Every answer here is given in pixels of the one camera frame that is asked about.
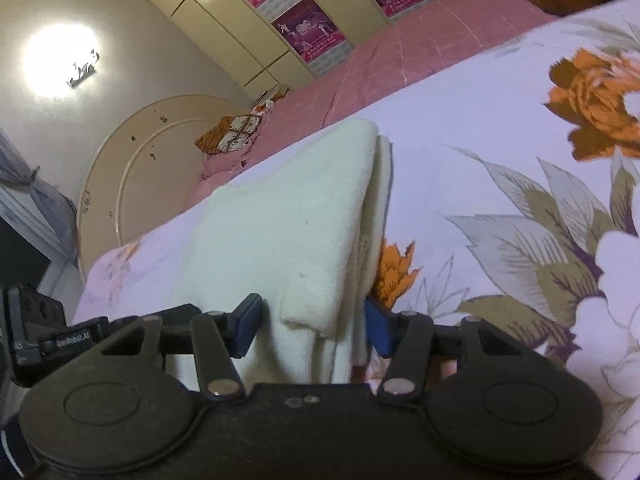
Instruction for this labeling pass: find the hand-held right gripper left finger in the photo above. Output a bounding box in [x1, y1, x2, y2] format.
[100, 294, 263, 403]

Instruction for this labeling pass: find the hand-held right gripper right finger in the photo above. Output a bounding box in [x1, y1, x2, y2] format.
[364, 297, 521, 406]

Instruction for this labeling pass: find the white knit sweater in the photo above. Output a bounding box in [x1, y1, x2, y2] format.
[172, 117, 396, 386]

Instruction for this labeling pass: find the grey-blue curtain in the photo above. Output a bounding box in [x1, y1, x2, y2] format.
[0, 130, 78, 261]

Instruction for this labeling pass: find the round cream headboard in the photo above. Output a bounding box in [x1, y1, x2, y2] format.
[76, 94, 256, 278]

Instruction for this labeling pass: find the orange patterned pillow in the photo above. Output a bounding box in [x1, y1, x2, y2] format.
[195, 114, 272, 156]

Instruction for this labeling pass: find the floral bed sheet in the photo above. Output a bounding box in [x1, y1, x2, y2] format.
[72, 0, 640, 480]

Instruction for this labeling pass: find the ceiling lamp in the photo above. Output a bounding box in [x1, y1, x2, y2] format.
[65, 47, 101, 88]

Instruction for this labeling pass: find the pink quilt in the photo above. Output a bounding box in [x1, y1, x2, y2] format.
[185, 0, 558, 211]

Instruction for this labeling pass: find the cream wardrobe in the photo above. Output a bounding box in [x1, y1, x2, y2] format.
[100, 0, 476, 93]

